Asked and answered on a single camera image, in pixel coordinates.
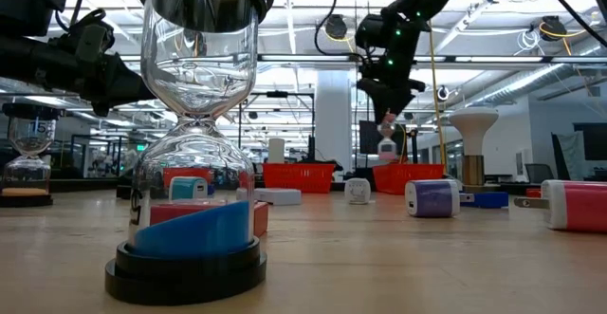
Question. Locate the black monitor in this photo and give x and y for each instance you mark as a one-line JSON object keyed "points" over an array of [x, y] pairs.
{"points": [[367, 138]]}

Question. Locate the white digital timer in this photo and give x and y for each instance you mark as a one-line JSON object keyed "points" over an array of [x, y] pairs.
{"points": [[275, 196]]}

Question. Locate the green exit sign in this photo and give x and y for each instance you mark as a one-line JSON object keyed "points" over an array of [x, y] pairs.
{"points": [[141, 147]]}

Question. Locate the white cylinder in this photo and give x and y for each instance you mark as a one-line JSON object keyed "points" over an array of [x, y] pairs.
{"points": [[276, 150]]}

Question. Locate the small round ceiling fixture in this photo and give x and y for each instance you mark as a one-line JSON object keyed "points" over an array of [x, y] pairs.
{"points": [[442, 93]]}

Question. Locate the red plastic basket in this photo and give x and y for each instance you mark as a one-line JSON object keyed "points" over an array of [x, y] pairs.
{"points": [[393, 179], [299, 179]]}

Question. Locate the blue sand hourglass black caps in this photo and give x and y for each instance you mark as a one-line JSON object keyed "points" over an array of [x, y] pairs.
{"points": [[189, 276]]}

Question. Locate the dark office chair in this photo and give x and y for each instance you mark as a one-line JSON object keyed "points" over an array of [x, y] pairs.
{"points": [[538, 174]]}

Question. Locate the long ceiling light bar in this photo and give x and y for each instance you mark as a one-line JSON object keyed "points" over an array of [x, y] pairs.
{"points": [[308, 58]]}

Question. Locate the grey board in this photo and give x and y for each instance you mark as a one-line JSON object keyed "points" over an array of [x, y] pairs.
{"points": [[569, 155]]}

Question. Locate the orange sand hourglass black caps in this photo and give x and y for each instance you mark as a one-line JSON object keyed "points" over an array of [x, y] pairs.
{"points": [[26, 201]]}

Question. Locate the black rack frame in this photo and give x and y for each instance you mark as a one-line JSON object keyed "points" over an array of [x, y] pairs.
{"points": [[277, 94]]}

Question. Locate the pink capped hourglass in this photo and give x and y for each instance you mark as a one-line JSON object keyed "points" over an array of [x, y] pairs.
{"points": [[387, 150]]}

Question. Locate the pink and white wall charger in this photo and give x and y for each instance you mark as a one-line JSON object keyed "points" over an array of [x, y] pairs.
{"points": [[583, 207]]}

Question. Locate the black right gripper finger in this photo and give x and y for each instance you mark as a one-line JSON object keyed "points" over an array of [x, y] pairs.
{"points": [[386, 103], [407, 99]]}

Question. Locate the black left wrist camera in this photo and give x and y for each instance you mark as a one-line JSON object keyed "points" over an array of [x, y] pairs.
{"points": [[90, 41]]}

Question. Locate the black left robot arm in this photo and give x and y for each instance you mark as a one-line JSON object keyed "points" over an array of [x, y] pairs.
{"points": [[28, 1]]}

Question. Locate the dark wall screen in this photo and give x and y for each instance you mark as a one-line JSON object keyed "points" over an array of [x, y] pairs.
{"points": [[593, 141]]}

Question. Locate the white mushroom lamp wooden base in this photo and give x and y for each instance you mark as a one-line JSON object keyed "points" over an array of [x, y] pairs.
{"points": [[473, 124]]}

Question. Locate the purple and white wall charger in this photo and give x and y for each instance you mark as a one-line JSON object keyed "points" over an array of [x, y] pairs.
{"points": [[431, 199]]}

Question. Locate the teal and white wall charger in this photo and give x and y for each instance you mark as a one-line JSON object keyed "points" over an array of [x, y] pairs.
{"points": [[187, 190]]}

